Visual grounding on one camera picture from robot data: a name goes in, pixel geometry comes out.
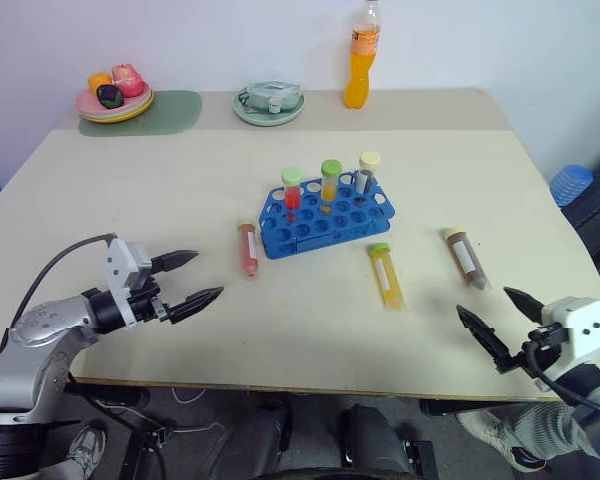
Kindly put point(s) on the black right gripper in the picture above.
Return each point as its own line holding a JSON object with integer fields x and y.
{"x": 542, "y": 357}

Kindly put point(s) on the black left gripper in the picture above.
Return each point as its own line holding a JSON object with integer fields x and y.
{"x": 147, "y": 305}

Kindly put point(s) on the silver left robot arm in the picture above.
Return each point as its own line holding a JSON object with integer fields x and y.
{"x": 25, "y": 350}

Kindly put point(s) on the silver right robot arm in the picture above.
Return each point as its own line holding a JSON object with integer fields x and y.
{"x": 597, "y": 382}

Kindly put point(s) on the pink liquid tube pink cap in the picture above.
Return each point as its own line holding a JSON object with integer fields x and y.
{"x": 248, "y": 252}

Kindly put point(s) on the brown liquid tube tan cap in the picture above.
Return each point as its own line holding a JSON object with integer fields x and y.
{"x": 467, "y": 260}

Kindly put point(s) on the yellow liquid tube green cap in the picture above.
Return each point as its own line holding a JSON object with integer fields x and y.
{"x": 387, "y": 280}

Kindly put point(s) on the red liquid tube green cap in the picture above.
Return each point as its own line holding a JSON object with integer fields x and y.
{"x": 292, "y": 192}

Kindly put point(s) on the blue test tube rack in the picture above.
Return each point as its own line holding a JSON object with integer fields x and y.
{"x": 330, "y": 227}

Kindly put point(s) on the orange liquid tube green cap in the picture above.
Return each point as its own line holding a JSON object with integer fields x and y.
{"x": 330, "y": 182}

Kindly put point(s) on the dark liquid tube yellow cap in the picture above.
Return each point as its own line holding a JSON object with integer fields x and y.
{"x": 366, "y": 175}

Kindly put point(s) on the gray sneaker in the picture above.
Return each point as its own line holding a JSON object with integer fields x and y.
{"x": 87, "y": 450}
{"x": 480, "y": 430}

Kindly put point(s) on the gray trouser leg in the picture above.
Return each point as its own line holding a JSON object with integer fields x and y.
{"x": 545, "y": 430}

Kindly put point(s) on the black chair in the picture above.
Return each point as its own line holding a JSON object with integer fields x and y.
{"x": 597, "y": 220}

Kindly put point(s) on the blue stacked stools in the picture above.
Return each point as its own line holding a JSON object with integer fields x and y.
{"x": 572, "y": 185}

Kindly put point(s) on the green placemat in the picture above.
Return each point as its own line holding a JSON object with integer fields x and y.
{"x": 175, "y": 112}

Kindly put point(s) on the yellow plate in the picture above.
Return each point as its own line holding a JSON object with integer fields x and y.
{"x": 140, "y": 111}

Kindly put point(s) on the dark rounded shape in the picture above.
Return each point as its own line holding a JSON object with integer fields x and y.
{"x": 375, "y": 440}

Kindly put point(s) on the pale green plate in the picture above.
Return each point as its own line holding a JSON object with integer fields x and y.
{"x": 267, "y": 118}

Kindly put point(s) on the pink plate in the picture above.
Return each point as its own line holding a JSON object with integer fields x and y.
{"x": 87, "y": 107}

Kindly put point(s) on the dark purple mangosteen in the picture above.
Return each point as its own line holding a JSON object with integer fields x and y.
{"x": 110, "y": 96}

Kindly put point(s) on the clear plastic packet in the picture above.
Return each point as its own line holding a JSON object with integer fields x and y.
{"x": 270, "y": 95}

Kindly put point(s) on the red apple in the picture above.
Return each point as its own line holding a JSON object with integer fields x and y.
{"x": 129, "y": 80}

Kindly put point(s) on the orange fruit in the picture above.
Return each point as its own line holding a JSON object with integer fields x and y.
{"x": 99, "y": 80}

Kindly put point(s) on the orange soda bottle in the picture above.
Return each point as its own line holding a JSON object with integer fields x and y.
{"x": 358, "y": 75}

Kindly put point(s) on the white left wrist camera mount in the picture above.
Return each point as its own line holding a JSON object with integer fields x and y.
{"x": 122, "y": 262}

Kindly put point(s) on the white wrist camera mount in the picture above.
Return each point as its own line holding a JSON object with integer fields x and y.
{"x": 122, "y": 262}
{"x": 577, "y": 325}

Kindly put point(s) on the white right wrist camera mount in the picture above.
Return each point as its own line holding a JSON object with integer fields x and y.
{"x": 577, "y": 325}

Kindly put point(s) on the black metal stand frame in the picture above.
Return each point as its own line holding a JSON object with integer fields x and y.
{"x": 115, "y": 405}

